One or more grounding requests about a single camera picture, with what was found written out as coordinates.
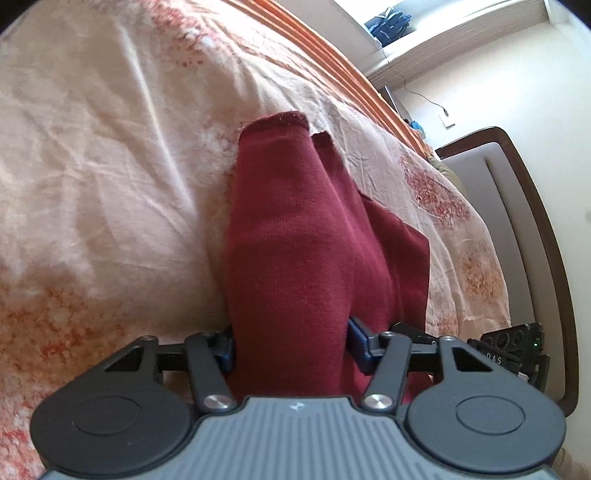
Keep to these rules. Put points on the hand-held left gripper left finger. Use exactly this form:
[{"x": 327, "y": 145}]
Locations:
[{"x": 203, "y": 364}]

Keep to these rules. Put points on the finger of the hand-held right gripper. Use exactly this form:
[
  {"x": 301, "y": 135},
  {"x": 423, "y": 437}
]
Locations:
[{"x": 415, "y": 333}]

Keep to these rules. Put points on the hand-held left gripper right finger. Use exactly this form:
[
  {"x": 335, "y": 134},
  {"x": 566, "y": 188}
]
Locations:
[{"x": 362, "y": 346}]

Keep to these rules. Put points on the maroon knit garment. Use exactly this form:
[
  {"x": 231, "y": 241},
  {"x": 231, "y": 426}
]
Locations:
[{"x": 286, "y": 277}]

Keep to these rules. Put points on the brown padded headboard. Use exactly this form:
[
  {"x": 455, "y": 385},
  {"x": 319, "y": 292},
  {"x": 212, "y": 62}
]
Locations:
[{"x": 517, "y": 230}]

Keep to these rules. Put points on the olive pillow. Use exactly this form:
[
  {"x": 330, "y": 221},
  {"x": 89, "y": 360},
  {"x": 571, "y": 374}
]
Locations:
[{"x": 443, "y": 168}]

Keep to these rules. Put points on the small blue object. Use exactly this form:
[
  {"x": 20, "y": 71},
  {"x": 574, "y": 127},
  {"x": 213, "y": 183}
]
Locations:
[{"x": 416, "y": 128}]

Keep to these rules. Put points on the floral cream bed sheet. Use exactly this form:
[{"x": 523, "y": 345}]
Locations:
[{"x": 115, "y": 161}]

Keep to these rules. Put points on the grey bedside table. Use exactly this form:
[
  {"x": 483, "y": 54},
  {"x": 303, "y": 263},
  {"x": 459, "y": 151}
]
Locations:
[{"x": 392, "y": 99}]

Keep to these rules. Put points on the orange striped blanket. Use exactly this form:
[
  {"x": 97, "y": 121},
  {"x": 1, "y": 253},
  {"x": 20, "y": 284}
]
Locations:
[{"x": 332, "y": 60}]

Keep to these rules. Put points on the white window sill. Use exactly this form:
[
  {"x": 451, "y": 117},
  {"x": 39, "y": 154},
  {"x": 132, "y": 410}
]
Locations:
[{"x": 461, "y": 32}]

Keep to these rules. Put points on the dark blue bag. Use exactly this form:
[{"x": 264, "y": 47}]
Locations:
[{"x": 390, "y": 25}]

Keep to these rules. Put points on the white wall socket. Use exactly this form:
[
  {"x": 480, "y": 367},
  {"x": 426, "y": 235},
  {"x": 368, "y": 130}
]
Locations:
[{"x": 448, "y": 119}]

